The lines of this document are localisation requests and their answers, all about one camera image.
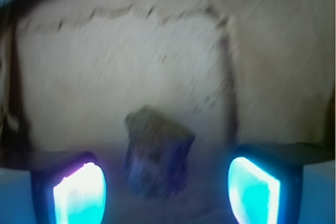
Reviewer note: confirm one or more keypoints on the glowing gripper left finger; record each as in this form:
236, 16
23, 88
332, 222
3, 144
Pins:
68, 187

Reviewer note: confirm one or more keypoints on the brown paper bag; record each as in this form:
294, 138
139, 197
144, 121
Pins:
232, 71

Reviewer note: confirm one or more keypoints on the brown grey rock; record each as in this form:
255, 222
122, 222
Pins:
156, 159

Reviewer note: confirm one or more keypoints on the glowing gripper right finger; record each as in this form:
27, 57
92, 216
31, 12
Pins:
264, 183

